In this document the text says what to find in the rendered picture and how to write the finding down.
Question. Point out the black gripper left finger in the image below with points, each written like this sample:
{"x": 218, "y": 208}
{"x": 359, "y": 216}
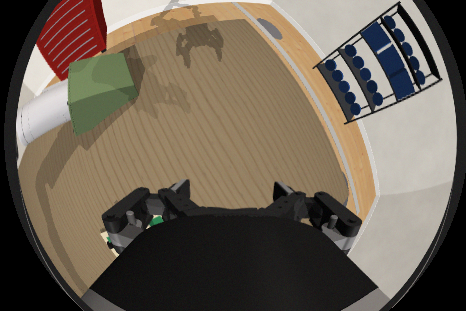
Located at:
{"x": 124, "y": 221}

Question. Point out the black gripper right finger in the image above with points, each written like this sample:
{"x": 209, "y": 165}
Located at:
{"x": 338, "y": 223}

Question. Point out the green and white chessboard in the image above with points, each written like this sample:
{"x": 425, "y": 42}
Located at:
{"x": 156, "y": 219}

